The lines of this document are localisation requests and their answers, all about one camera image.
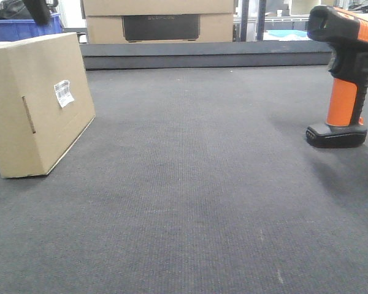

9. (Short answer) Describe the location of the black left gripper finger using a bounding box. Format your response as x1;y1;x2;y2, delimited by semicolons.
23;0;50;25

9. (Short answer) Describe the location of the brown cardboard package box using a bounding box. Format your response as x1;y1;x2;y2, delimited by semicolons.
0;33;96;178

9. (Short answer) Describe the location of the orange black barcode scanner gun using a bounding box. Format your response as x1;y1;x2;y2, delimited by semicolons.
306;5;368;148

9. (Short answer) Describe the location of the large printed cardboard box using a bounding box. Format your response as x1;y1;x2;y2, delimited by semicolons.
83;0;235;44

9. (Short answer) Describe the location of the black bag in bin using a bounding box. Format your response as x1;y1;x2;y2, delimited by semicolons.
0;0;32;20

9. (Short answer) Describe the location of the blue plastic bin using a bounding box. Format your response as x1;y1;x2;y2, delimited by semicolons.
0;13;63;42

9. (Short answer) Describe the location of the white barcode label sticker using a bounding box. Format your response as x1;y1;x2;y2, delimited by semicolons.
53;80;75;108

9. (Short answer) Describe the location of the blue tray with plastic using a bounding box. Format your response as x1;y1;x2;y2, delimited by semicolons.
263;29;310;41

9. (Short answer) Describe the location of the dark grey foam step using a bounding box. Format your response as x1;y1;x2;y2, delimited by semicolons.
80;40;331;70

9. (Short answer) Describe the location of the beige plastic container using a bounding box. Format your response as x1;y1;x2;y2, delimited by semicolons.
289;0;321;15

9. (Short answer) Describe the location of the black metal post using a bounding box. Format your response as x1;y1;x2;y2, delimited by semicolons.
240;0;249;42

